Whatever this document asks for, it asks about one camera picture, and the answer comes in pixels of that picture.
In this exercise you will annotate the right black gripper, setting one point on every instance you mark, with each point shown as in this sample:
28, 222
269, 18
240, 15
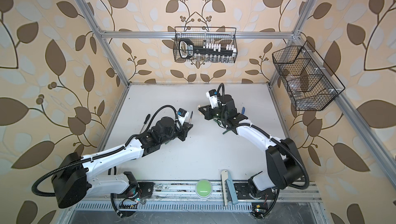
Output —
208, 112

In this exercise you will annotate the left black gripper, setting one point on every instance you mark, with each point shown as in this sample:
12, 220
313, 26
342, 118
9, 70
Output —
184, 129

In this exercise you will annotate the tan pen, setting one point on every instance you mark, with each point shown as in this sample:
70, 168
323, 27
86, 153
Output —
191, 116

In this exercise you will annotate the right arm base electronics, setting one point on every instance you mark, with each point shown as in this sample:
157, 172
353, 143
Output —
261, 202

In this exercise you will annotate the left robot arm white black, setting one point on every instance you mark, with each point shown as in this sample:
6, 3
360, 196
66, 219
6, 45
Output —
80, 176

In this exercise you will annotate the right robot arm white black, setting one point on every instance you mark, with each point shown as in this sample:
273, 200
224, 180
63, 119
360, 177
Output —
284, 166

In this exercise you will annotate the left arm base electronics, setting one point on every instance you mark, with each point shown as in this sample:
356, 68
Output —
126, 204

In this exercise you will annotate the green round button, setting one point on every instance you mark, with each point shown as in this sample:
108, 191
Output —
203, 189

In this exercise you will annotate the black bit set case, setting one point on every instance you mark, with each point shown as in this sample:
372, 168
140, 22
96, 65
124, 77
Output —
188, 49

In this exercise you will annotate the grey teal tool holder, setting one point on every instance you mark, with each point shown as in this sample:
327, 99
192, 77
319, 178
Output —
228, 188

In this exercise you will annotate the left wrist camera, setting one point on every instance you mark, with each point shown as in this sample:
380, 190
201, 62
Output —
182, 115

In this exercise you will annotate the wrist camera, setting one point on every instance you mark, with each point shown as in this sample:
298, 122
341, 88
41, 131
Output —
213, 97
182, 115

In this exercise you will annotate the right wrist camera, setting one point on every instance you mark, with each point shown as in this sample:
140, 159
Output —
213, 97

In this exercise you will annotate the black handled screwdriver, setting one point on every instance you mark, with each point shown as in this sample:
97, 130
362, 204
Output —
145, 123

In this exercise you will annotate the black wire basket back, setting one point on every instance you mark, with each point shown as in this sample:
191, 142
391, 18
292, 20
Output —
219, 35

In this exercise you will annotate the black wire basket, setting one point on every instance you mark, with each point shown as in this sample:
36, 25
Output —
310, 82
219, 35

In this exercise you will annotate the black wire basket right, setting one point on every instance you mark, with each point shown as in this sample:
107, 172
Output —
310, 82

